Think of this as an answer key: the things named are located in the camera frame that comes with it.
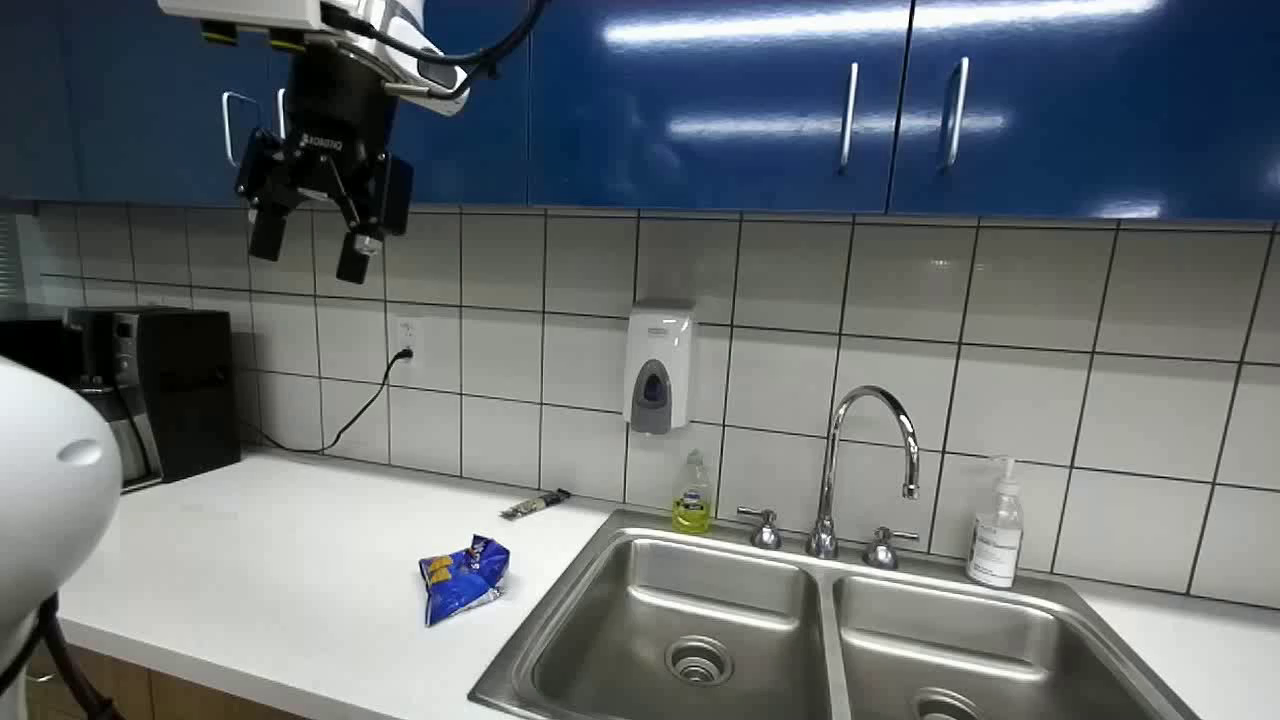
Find stainless steel double sink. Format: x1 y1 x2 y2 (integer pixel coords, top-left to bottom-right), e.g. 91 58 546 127
468 506 1199 720

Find black countertop appliance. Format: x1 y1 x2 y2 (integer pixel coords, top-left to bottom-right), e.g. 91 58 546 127
0 303 249 492

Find blue Doritos chip bag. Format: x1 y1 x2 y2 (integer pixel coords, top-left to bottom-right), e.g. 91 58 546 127
417 531 515 631

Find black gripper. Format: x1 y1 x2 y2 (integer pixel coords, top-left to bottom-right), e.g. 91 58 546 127
236 52 417 287

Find black power cable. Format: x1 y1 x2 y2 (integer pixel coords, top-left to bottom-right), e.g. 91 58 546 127
321 345 417 455

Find chrome gooseneck faucet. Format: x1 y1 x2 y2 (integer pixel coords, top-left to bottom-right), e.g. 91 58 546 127
803 380 928 559

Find small dark countertop object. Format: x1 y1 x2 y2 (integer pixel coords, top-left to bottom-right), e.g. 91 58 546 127
501 485 575 523

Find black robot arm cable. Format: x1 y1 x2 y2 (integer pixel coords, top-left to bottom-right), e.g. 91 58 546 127
317 0 552 84

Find chrome faucet knob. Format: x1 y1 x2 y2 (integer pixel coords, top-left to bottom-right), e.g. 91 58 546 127
856 523 925 571
736 504 787 552

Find round sink drain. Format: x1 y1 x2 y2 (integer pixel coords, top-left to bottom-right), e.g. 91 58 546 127
664 631 736 692
913 683 987 720

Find white wall soap dispenser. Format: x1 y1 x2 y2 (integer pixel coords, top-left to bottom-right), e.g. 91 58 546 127
619 308 694 435

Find wooden base cabinet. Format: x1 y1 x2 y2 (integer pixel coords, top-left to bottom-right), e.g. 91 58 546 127
23 637 305 720

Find yellow dish soap bottle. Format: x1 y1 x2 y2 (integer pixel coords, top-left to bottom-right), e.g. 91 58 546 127
669 447 719 535

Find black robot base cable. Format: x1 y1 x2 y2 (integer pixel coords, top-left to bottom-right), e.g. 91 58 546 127
0 591 122 720

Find blue cabinet door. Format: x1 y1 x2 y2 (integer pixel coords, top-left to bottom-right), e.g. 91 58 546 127
522 0 915 220
54 0 269 207
883 0 1280 229
259 0 537 213

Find clear pump soap bottle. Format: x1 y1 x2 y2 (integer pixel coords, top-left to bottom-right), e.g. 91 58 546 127
963 455 1029 591

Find white wall outlet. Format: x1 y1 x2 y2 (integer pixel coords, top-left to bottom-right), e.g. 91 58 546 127
382 313 422 392

